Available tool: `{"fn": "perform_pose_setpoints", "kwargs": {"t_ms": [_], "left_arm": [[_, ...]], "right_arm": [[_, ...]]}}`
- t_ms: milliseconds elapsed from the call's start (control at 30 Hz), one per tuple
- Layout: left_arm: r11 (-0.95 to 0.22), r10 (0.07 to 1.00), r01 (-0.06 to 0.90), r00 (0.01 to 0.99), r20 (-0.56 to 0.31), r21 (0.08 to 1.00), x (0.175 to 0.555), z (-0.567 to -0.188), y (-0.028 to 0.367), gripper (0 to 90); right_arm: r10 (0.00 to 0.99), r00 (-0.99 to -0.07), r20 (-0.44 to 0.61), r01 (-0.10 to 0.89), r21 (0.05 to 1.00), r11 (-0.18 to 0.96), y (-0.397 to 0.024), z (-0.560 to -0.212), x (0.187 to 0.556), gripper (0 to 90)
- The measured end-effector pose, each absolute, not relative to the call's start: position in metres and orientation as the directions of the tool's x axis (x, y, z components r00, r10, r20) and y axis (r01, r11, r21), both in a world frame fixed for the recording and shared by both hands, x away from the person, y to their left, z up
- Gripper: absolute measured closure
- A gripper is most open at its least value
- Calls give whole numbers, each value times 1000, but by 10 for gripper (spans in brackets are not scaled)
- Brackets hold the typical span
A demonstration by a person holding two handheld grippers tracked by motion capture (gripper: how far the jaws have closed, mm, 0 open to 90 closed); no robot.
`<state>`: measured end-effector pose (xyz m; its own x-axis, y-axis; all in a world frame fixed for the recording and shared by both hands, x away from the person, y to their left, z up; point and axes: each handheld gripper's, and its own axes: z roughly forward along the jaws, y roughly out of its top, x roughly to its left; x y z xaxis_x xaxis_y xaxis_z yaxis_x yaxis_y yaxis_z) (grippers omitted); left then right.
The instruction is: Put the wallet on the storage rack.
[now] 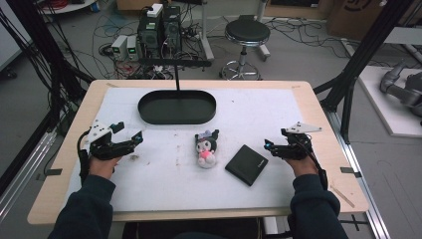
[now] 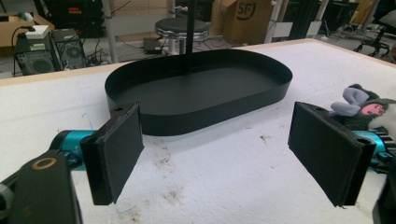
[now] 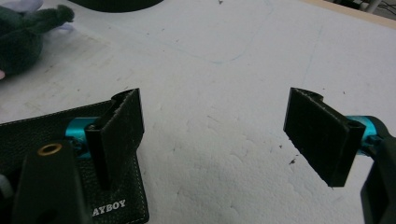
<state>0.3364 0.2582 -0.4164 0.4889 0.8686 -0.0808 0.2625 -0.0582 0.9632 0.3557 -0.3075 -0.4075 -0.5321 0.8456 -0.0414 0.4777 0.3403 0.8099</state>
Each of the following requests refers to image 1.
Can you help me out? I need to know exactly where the person's right hand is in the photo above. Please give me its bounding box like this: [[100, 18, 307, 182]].
[[284, 154, 320, 178]]

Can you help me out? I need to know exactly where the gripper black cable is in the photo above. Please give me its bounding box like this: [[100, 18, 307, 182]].
[[298, 134, 329, 191], [77, 129, 92, 184]]

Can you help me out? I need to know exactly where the black tape strip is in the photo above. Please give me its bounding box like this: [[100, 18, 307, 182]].
[[35, 167, 64, 182], [339, 166, 363, 179]]

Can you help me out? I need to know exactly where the black oval tray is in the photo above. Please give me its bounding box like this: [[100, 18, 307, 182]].
[[136, 89, 218, 126]]

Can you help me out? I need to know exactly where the grey power supply unit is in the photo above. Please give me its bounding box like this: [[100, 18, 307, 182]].
[[110, 34, 129, 62], [125, 35, 140, 62]]

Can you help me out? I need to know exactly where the black metal frame stand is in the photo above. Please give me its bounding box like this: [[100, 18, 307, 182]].
[[313, 0, 416, 144], [0, 0, 96, 197]]

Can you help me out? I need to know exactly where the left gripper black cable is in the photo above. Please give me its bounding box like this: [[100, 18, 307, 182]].
[[77, 129, 92, 184]]

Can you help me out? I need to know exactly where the white platform board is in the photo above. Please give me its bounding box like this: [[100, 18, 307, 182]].
[[357, 65, 422, 138]]

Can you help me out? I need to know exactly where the white desk leg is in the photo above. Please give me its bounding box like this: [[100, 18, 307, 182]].
[[198, 0, 216, 62]]

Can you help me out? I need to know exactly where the black computer tower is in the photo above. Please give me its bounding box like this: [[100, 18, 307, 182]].
[[136, 12, 164, 60], [161, 5, 182, 57]]

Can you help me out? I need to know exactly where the white table mat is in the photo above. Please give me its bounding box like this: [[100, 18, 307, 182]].
[[64, 86, 305, 214]]

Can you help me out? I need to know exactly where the light wooden table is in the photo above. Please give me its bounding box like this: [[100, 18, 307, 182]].
[[27, 79, 370, 226]]

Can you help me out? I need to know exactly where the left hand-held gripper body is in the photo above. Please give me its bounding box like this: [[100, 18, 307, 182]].
[[85, 119, 134, 161]]

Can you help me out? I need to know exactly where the black camera stand pole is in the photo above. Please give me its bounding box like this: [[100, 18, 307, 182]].
[[138, 58, 213, 93]]

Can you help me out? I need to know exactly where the black and white plush toy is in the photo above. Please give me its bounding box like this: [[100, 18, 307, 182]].
[[194, 128, 220, 170]]

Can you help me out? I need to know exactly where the aluminium rail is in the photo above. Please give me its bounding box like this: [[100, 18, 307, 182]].
[[0, 129, 58, 221], [322, 109, 393, 239]]

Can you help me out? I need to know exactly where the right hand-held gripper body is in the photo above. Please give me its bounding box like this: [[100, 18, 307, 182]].
[[280, 120, 323, 161]]

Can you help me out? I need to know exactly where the thin wooden stick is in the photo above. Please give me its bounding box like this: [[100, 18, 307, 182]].
[[329, 184, 356, 209]]

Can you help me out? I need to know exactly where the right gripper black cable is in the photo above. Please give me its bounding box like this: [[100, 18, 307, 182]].
[[298, 134, 329, 191]]

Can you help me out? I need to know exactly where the black round stool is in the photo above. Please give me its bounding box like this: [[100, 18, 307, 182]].
[[219, 17, 272, 81]]

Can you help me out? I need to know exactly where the person's left hand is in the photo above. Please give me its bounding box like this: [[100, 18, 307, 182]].
[[88, 154, 122, 181]]

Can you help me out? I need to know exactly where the white box on computer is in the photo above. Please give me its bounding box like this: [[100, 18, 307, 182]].
[[145, 3, 164, 19]]

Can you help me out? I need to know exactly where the black flat square case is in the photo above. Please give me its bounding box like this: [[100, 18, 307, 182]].
[[224, 143, 270, 187]]

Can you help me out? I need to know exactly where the brown cardboard box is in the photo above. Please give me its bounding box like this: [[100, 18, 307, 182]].
[[325, 0, 386, 42]]

